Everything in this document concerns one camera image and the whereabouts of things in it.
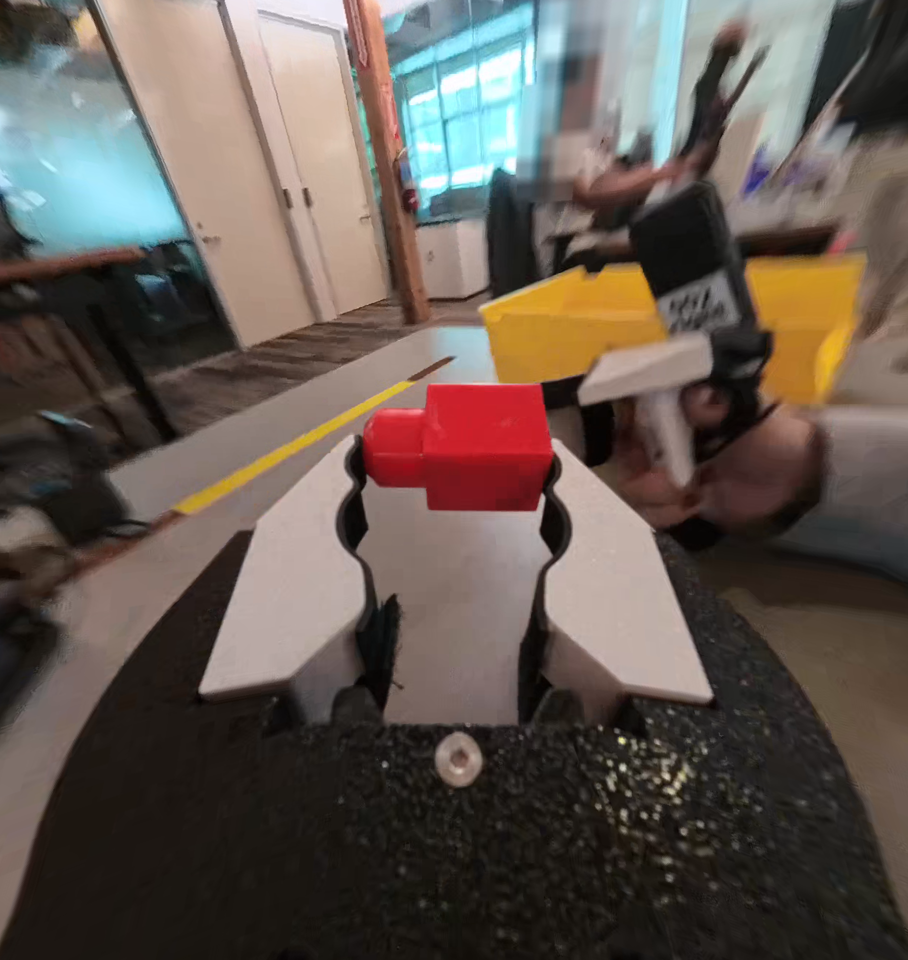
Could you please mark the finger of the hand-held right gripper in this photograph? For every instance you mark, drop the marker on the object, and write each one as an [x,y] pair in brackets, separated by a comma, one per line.
[641,371]

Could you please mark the wide white door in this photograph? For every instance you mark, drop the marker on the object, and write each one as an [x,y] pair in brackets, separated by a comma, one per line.
[199,150]

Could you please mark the black battery charger case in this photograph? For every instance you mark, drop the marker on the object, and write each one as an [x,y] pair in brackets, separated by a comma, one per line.
[4,660]

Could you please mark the small black charging dock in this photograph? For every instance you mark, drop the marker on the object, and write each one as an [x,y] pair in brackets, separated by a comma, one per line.
[71,487]

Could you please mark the brown wooden desk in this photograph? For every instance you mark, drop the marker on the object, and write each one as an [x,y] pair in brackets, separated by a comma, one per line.
[49,264]

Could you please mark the yellow plastic bin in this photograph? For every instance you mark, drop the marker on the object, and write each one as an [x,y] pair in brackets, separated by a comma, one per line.
[559,330]

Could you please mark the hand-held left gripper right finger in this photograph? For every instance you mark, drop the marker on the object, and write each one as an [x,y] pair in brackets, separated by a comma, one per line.
[619,607]

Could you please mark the narrow white door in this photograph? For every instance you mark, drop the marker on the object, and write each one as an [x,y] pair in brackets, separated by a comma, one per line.
[326,150]

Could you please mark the white cabinet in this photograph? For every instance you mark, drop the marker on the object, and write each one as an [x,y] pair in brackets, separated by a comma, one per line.
[450,259]

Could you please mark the glass office wall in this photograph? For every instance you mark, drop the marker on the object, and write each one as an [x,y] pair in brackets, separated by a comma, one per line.
[64,150]

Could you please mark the yellow tape strip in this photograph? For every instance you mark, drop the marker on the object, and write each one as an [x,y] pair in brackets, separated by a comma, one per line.
[296,446]

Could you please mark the red fire extinguisher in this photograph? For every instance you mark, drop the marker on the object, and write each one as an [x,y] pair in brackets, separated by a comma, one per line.
[407,195]

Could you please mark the chair with dark jacket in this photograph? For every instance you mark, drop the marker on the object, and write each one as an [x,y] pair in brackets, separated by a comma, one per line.
[510,232]

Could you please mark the person's right hand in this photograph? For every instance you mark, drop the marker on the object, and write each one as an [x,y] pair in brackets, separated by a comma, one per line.
[754,480]

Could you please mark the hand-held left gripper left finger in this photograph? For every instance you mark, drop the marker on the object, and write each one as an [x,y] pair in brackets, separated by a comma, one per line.
[289,607]

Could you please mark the red plastic block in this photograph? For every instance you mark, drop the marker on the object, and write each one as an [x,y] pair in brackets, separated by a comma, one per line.
[484,450]

